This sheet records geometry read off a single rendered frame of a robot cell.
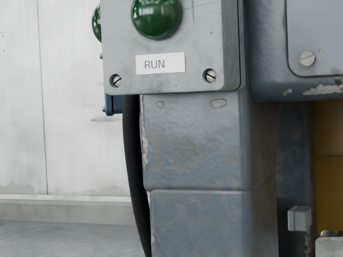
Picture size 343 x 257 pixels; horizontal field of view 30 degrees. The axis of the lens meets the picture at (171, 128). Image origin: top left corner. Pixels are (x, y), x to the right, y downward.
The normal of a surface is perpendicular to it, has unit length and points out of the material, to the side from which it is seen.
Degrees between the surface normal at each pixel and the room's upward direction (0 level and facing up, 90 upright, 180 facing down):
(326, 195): 90
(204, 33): 90
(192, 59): 90
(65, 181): 90
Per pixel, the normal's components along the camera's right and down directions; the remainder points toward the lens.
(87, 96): -0.37, 0.07
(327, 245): -0.12, 0.06
